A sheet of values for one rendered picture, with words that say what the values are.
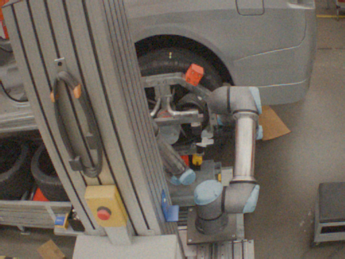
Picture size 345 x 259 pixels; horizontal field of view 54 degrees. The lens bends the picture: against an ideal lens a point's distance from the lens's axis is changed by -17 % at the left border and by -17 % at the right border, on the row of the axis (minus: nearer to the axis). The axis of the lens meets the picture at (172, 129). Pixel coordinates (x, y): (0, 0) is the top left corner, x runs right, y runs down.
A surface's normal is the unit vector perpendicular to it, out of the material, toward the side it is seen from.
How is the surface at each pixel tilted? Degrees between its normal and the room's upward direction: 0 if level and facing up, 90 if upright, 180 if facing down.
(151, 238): 0
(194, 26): 90
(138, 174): 90
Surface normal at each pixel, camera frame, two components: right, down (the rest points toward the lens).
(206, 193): -0.29, -0.79
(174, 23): -0.06, 0.60
